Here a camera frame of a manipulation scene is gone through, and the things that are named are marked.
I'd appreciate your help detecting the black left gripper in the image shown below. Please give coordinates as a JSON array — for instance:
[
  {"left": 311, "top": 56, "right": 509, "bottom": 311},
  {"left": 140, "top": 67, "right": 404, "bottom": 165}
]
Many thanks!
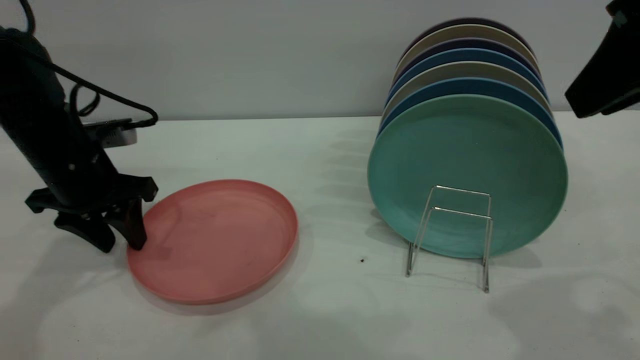
[{"left": 10, "top": 107, "right": 159, "bottom": 254}]

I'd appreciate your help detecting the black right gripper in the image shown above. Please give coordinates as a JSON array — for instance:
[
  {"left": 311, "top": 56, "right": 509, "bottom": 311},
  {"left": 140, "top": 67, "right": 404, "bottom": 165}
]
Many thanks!
[{"left": 564, "top": 0, "right": 640, "bottom": 119}]

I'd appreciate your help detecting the pink round plate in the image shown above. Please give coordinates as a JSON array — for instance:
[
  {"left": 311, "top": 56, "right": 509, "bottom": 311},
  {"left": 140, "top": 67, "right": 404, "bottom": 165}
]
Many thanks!
[{"left": 126, "top": 179, "right": 299, "bottom": 306}]

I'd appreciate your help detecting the beige plate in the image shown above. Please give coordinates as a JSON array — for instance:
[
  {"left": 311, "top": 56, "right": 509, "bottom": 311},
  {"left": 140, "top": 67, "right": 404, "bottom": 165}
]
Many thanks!
[
  {"left": 395, "top": 24, "right": 540, "bottom": 76},
  {"left": 382, "top": 61, "right": 554, "bottom": 119}
]

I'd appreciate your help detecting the blue plate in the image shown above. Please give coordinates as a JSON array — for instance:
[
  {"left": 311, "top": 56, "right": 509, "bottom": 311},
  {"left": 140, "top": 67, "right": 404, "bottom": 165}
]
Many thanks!
[
  {"left": 377, "top": 77, "right": 564, "bottom": 151},
  {"left": 387, "top": 48, "right": 549, "bottom": 104}
]

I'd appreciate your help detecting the dark navy plate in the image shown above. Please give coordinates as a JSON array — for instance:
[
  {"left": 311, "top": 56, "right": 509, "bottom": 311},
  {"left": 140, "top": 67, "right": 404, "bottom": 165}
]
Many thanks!
[{"left": 392, "top": 38, "right": 544, "bottom": 84}]

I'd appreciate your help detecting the dark purple plate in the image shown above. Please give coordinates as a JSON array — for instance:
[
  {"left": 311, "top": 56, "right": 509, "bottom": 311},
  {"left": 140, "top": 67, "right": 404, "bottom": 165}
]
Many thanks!
[{"left": 402, "top": 18, "right": 536, "bottom": 58}]

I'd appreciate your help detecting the teal green plate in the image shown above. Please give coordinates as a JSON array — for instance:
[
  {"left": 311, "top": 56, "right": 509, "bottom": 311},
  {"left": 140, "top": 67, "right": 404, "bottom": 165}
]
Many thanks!
[{"left": 367, "top": 94, "right": 569, "bottom": 260}]

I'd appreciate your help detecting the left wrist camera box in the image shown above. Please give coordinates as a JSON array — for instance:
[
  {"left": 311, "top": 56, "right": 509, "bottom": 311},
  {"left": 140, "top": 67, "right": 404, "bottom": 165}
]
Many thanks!
[{"left": 82, "top": 119, "right": 139, "bottom": 149}]

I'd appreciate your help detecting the black braided cable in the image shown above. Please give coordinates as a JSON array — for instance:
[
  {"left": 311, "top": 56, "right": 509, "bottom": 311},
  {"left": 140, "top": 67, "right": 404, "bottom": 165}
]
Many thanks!
[{"left": 0, "top": 0, "right": 159, "bottom": 130}]

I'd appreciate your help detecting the metal wire plate rack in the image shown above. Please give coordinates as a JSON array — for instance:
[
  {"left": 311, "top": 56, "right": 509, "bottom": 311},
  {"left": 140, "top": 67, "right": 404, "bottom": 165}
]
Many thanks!
[{"left": 405, "top": 185, "right": 494, "bottom": 294}]

